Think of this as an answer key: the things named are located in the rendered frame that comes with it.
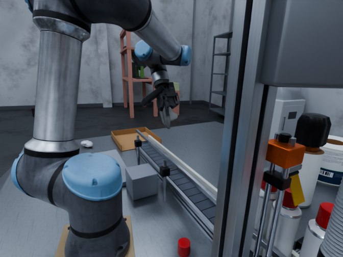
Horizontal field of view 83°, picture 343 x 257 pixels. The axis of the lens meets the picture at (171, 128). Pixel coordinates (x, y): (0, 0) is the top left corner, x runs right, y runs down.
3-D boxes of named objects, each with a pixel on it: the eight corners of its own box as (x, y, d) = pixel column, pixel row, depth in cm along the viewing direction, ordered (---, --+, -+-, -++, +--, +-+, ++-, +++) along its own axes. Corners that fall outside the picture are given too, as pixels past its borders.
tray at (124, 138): (161, 144, 127) (161, 138, 126) (121, 151, 115) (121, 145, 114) (145, 131, 152) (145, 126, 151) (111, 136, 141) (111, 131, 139)
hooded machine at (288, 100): (299, 145, 358) (314, 76, 322) (273, 148, 342) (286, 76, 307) (271, 133, 420) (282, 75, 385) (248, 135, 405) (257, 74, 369)
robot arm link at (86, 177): (99, 242, 38) (95, 183, 34) (50, 220, 43) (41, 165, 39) (132, 205, 49) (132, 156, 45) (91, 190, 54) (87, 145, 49)
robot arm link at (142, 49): (160, 37, 73) (170, 51, 83) (134, 37, 77) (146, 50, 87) (156, 58, 73) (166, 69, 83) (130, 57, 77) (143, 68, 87)
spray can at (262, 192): (274, 254, 47) (291, 179, 41) (255, 260, 45) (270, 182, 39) (259, 237, 51) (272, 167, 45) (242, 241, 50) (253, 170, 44)
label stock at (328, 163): (287, 163, 92) (293, 134, 88) (324, 161, 95) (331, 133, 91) (325, 188, 73) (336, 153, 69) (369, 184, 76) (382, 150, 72)
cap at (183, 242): (188, 245, 54) (189, 236, 53) (191, 256, 51) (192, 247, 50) (176, 247, 54) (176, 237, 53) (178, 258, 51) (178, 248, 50)
